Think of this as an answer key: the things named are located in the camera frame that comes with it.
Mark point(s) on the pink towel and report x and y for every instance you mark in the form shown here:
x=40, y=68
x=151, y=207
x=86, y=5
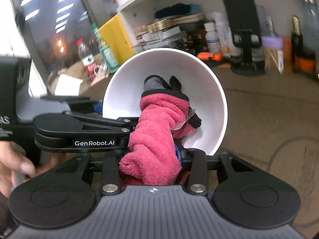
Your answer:
x=154, y=134

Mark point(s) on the black phone stand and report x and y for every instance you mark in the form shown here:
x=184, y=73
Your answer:
x=240, y=15

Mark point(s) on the brown desk mat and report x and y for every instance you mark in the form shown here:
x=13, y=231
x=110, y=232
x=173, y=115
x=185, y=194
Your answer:
x=261, y=109

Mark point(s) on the orange black cream jar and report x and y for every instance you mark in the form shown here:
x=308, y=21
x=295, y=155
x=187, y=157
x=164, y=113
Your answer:
x=307, y=65

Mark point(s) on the water bottle red label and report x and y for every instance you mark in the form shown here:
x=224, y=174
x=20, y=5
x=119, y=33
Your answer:
x=87, y=59

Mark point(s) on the blue toner bottle gold cap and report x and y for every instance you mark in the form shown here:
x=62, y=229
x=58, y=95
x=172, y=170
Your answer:
x=309, y=25

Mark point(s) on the green glass bottle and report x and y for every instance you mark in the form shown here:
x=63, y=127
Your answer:
x=107, y=54

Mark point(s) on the white bowl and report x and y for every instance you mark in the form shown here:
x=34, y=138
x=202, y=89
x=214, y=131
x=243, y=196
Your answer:
x=206, y=99

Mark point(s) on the black bottle gold cap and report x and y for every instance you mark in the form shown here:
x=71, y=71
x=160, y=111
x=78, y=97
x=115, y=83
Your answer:
x=296, y=44

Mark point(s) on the person's left hand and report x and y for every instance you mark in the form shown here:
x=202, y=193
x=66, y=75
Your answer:
x=15, y=161

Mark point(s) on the orange utility knife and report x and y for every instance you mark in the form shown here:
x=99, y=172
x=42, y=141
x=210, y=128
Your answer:
x=209, y=56

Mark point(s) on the toothpick jar purple lid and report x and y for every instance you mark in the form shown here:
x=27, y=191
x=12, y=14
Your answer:
x=271, y=44

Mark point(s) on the beige plush cloth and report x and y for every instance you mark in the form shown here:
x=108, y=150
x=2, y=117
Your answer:
x=74, y=71

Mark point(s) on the yellow box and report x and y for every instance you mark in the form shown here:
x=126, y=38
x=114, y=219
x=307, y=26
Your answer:
x=117, y=34

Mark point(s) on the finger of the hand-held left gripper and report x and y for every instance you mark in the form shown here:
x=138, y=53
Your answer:
x=98, y=108
x=54, y=125

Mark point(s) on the clear plastic wrap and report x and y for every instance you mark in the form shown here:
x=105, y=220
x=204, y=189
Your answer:
x=190, y=119

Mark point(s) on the clear plastic box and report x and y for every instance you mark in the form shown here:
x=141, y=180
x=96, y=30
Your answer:
x=159, y=42

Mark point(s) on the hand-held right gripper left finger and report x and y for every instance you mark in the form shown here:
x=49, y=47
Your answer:
x=111, y=169

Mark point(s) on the white medicine bottle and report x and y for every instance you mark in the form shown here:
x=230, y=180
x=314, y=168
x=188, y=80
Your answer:
x=211, y=38

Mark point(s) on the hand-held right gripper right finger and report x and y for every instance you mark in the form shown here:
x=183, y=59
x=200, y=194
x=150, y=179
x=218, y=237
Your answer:
x=180, y=154

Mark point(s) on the gold tin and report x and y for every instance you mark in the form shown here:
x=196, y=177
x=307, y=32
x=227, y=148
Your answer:
x=159, y=25

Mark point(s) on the white paper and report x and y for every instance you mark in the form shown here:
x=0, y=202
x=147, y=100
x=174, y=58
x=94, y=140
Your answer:
x=68, y=86

